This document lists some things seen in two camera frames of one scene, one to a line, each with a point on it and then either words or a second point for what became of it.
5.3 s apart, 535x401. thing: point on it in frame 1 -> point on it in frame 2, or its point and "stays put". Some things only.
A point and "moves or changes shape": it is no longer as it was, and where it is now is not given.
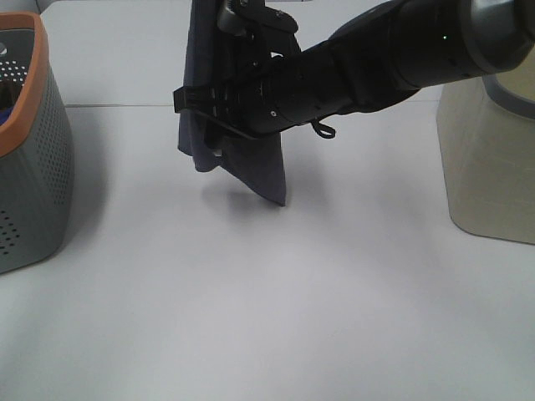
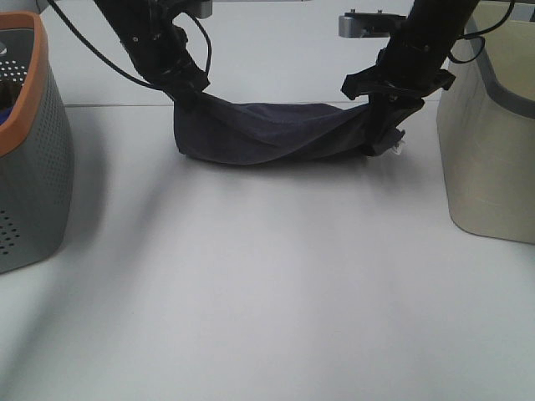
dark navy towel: [257, 161] moves or changes shape
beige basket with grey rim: [486, 132] stays put
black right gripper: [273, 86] -> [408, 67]
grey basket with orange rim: [37, 142] stays put
